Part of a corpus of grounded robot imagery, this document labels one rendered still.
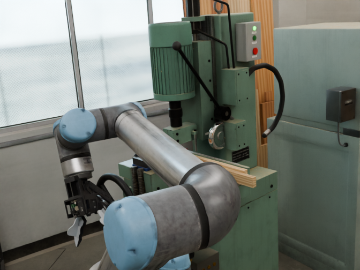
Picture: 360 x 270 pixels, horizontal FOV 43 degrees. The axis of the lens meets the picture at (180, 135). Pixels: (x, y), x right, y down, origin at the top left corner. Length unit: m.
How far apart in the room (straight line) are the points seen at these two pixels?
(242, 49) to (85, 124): 0.96
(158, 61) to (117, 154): 1.63
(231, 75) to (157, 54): 0.32
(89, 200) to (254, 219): 1.00
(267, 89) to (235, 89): 2.03
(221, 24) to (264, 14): 1.98
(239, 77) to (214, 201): 1.21
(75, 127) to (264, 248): 1.30
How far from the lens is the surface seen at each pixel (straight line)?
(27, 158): 3.16
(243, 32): 2.00
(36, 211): 3.28
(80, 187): 1.35
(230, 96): 1.95
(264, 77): 3.92
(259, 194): 2.12
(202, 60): 1.95
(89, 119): 1.25
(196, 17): 1.96
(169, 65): 1.85
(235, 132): 1.95
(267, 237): 2.26
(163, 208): 0.74
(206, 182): 0.80
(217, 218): 0.77
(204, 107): 1.98
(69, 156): 1.36
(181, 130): 1.95
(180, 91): 1.86
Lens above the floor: 1.56
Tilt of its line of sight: 15 degrees down
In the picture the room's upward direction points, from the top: 4 degrees counter-clockwise
